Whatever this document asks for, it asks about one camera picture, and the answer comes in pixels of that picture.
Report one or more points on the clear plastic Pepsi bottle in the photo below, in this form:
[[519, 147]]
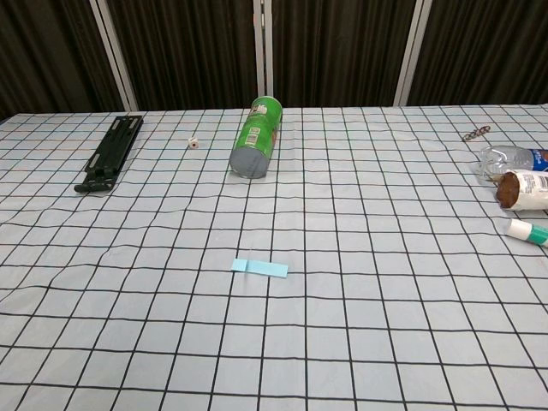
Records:
[[509, 160]]

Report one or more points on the dark folding screen panel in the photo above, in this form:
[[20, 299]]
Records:
[[484, 51], [342, 51], [47, 51], [188, 51]]

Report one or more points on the small metal screw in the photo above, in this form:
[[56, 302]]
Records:
[[476, 132]]

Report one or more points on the white green glue stick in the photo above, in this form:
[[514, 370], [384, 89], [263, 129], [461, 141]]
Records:
[[528, 231]]

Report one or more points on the white snack packet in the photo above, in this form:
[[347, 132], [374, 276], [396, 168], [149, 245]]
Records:
[[526, 190]]

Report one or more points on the checked white tablecloth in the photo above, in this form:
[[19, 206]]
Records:
[[342, 278]]

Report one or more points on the green chips can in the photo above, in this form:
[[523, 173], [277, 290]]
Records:
[[257, 132]]

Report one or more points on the small white die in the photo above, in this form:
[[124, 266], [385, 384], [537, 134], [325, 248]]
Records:
[[193, 143]]

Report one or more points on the black folded stand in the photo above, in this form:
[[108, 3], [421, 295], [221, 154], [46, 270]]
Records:
[[112, 145]]

